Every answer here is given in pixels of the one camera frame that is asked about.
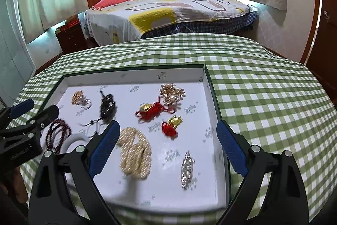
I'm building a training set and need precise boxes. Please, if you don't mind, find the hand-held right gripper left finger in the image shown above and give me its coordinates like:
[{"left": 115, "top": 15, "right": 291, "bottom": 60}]
[{"left": 28, "top": 120, "right": 121, "bottom": 225}]

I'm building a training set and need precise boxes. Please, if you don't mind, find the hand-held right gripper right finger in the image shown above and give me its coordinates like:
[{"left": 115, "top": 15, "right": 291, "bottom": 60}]
[{"left": 216, "top": 120, "right": 310, "bottom": 225}]

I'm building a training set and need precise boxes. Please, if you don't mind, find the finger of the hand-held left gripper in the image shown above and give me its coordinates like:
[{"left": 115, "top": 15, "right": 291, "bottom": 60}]
[
  {"left": 9, "top": 99, "right": 35, "bottom": 119},
  {"left": 31, "top": 105, "right": 60, "bottom": 134}
]

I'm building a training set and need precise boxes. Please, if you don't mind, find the dark red bead necklace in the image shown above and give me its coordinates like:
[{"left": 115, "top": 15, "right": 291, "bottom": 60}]
[{"left": 45, "top": 118, "right": 73, "bottom": 154}]

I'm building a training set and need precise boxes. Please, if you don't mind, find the pearl necklace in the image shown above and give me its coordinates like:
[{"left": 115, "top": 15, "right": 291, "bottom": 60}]
[{"left": 116, "top": 127, "right": 153, "bottom": 180}]

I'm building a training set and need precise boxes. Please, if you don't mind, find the small gold brooch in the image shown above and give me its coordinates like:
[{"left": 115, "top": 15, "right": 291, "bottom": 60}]
[{"left": 72, "top": 90, "right": 86, "bottom": 107}]

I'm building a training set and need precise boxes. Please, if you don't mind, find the black braided cord necklace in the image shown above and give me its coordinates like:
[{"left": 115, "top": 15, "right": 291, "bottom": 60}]
[{"left": 79, "top": 90, "right": 118, "bottom": 136}]

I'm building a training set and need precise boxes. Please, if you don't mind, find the green jewelry box tray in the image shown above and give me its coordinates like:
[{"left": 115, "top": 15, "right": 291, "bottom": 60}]
[{"left": 43, "top": 64, "right": 233, "bottom": 215}]

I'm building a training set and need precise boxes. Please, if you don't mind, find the red knotted cord charm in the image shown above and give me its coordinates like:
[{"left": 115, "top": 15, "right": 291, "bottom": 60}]
[{"left": 135, "top": 96, "right": 176, "bottom": 124}]

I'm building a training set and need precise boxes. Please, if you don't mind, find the red tassel gold charm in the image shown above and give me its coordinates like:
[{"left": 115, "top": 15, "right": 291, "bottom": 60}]
[{"left": 161, "top": 115, "right": 183, "bottom": 139}]

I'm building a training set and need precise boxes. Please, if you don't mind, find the gold flower brooch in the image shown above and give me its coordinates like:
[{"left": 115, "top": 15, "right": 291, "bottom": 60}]
[{"left": 159, "top": 83, "right": 186, "bottom": 107}]

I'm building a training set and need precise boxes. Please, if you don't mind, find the person's left hand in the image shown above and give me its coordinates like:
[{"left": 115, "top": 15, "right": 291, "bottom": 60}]
[{"left": 10, "top": 165, "right": 29, "bottom": 205}]

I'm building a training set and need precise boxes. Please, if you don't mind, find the white jade bangle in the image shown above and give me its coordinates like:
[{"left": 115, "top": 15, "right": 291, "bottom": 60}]
[{"left": 62, "top": 133, "right": 91, "bottom": 153}]

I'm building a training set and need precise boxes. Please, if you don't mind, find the silver rhinestone brooch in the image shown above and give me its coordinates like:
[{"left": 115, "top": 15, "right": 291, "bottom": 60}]
[{"left": 180, "top": 150, "right": 197, "bottom": 190}]

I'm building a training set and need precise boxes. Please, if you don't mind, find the green checkered tablecloth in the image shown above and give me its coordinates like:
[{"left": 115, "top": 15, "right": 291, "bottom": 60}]
[{"left": 5, "top": 33, "right": 337, "bottom": 225}]

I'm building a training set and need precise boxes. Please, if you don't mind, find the dark wooden nightstand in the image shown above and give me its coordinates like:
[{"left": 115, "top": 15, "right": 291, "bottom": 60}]
[{"left": 56, "top": 25, "right": 87, "bottom": 54}]

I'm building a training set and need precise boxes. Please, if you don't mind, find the dark plaid bed cover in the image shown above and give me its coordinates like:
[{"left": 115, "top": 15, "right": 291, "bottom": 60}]
[{"left": 139, "top": 12, "right": 258, "bottom": 40}]

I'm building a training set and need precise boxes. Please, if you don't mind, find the brown wooden door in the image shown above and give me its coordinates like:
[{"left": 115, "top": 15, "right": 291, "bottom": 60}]
[{"left": 300, "top": 0, "right": 337, "bottom": 99}]

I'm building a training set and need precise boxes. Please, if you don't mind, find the patterned white bedsheet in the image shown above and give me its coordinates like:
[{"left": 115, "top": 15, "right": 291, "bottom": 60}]
[{"left": 84, "top": 0, "right": 258, "bottom": 47}]

